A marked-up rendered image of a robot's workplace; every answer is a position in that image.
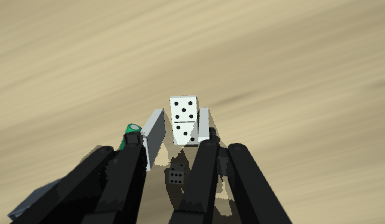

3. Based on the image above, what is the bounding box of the green aa battery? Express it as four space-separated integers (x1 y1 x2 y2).
119 124 141 150

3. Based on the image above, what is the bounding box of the dark grey rack of three bins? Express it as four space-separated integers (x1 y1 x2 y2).
8 177 63 221

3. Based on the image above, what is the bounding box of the white die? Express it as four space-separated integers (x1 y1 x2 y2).
169 163 185 184

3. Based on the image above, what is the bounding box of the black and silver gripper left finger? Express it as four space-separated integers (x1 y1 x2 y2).
10 109 165 224

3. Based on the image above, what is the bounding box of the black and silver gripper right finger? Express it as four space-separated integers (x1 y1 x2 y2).
169 108 293 224

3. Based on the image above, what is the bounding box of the white domino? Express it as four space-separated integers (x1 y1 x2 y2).
170 95 198 145

